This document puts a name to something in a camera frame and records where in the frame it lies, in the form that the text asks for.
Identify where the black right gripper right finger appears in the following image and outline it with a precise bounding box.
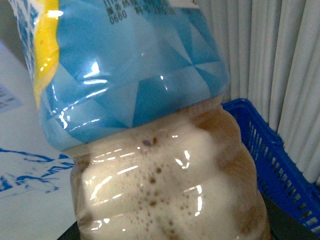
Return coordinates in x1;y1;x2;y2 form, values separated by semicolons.
262;194;320;240

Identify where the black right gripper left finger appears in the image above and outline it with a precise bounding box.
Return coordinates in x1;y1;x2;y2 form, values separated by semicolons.
57;222;80;240

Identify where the brown drink bottle red cap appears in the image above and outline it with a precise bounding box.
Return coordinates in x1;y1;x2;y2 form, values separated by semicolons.
10;0;272;240

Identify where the blue plastic shopping basket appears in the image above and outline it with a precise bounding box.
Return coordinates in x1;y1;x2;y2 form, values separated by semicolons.
222;98;320;237

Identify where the white chest freezer blue rim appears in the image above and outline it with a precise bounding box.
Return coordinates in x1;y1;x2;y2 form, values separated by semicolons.
0;45;75;240

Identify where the white vertical blinds curtain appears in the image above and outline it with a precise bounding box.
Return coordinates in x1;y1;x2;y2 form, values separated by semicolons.
199;0;320;186

